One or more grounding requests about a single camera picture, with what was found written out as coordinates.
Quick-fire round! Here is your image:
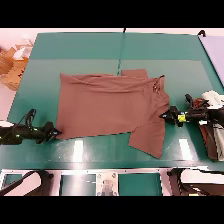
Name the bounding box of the cardboard box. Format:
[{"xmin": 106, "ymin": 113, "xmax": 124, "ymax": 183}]
[
  {"xmin": 0, "ymin": 46, "xmax": 22, "ymax": 76},
  {"xmin": 1, "ymin": 57, "xmax": 31, "ymax": 92}
]

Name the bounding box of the dark brown garment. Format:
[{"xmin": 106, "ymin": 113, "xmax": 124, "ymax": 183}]
[{"xmin": 198, "ymin": 121, "xmax": 224, "ymax": 162}]

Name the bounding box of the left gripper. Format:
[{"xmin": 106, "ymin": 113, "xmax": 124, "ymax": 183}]
[{"xmin": 42, "ymin": 121, "xmax": 64, "ymax": 141}]

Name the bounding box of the brown T-shirt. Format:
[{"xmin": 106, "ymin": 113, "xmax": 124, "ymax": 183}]
[{"xmin": 54, "ymin": 68, "xmax": 171, "ymax": 160}]

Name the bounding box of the silver frame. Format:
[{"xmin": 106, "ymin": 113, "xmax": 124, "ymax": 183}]
[{"xmin": 0, "ymin": 167, "xmax": 224, "ymax": 197}]

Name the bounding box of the white garment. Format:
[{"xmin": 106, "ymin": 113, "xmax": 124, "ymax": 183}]
[{"xmin": 202, "ymin": 90, "xmax": 224, "ymax": 110}]

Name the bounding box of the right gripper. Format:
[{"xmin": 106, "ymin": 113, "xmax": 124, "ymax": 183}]
[{"xmin": 159, "ymin": 105, "xmax": 183, "ymax": 127}]

